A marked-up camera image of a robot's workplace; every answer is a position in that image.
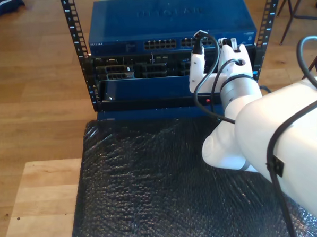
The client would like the black rack server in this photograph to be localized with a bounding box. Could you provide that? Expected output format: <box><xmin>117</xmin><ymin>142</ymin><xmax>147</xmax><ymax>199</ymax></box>
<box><xmin>91</xmin><ymin>47</ymin><xmax>258</xmax><ymax>82</ymax></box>

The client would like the dark blue sneaker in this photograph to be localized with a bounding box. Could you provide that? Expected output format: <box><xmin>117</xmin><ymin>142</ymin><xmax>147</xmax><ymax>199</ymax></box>
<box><xmin>0</xmin><ymin>0</ymin><xmax>27</xmax><ymax>16</ymax></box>

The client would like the blue network switch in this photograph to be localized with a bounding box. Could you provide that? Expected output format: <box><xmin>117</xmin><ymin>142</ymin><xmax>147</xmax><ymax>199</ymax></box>
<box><xmin>85</xmin><ymin>0</ymin><xmax>259</xmax><ymax>57</ymax></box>

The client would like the black bubble wrap mat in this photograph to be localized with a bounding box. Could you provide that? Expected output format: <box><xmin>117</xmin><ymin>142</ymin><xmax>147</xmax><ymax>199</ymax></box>
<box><xmin>63</xmin><ymin>105</ymin><xmax>317</xmax><ymax>237</ymax></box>

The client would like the black cable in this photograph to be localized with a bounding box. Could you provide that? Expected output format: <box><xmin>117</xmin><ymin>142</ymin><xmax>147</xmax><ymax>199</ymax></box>
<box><xmin>190</xmin><ymin>24</ymin><xmax>317</xmax><ymax>237</ymax></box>

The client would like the black metal stool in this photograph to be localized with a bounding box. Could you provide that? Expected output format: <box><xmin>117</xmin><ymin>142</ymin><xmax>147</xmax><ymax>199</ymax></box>
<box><xmin>276</xmin><ymin>0</ymin><xmax>317</xmax><ymax>46</ymax></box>

